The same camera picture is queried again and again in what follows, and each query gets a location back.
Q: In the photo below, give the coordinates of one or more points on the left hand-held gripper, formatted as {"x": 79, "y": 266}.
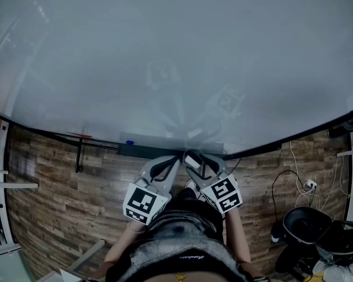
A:
{"x": 139, "y": 203}

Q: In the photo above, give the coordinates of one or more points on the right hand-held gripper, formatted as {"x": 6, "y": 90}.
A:
{"x": 223, "y": 195}

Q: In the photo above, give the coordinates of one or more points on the dark marker tray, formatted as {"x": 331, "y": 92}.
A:
{"x": 147, "y": 151}

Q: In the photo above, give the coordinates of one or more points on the person's right forearm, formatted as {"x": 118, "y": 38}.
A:
{"x": 238, "y": 236}

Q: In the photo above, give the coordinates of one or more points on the person's left forearm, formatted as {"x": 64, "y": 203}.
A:
{"x": 123, "y": 245}

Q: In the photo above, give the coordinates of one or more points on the person's white shoe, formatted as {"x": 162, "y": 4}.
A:
{"x": 275, "y": 238}
{"x": 190, "y": 184}

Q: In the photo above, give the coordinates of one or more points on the person's black trousers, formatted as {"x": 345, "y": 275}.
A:
{"x": 194, "y": 210}

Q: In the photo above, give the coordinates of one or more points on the small blue magnet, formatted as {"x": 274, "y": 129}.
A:
{"x": 130, "y": 142}

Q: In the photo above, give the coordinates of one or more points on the person's grey knit top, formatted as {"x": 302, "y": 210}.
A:
{"x": 170, "y": 245}

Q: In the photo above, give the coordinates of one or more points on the gold pendant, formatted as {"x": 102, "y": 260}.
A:
{"x": 181, "y": 277}

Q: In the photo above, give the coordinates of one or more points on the white power strip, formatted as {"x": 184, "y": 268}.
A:
{"x": 311, "y": 184}

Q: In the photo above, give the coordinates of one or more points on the grey metal bar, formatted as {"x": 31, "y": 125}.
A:
{"x": 86, "y": 255}

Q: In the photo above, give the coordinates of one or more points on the black office chair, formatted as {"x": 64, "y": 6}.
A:
{"x": 303, "y": 225}

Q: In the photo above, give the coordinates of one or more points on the black chair base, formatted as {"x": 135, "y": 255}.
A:
{"x": 288, "y": 263}

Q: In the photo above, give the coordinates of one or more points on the white bag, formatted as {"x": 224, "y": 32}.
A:
{"x": 332, "y": 272}

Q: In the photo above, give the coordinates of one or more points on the white metal rack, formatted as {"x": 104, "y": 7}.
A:
{"x": 0, "y": 236}

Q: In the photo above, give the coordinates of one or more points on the white whiteboard with black frame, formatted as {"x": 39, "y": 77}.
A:
{"x": 176, "y": 54}

